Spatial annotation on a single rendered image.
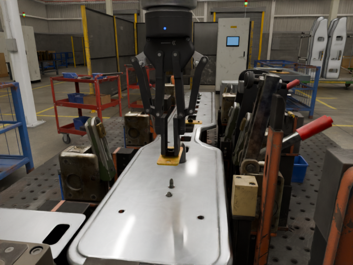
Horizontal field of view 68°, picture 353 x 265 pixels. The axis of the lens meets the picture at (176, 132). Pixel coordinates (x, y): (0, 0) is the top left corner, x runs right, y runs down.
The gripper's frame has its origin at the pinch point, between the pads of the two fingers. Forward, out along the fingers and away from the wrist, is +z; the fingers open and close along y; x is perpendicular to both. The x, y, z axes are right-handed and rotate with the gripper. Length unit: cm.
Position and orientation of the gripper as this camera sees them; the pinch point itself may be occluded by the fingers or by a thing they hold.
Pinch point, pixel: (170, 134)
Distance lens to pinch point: 47.7
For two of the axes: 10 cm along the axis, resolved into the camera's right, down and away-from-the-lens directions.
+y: -9.9, -0.3, 1.2
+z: 0.1, 9.5, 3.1
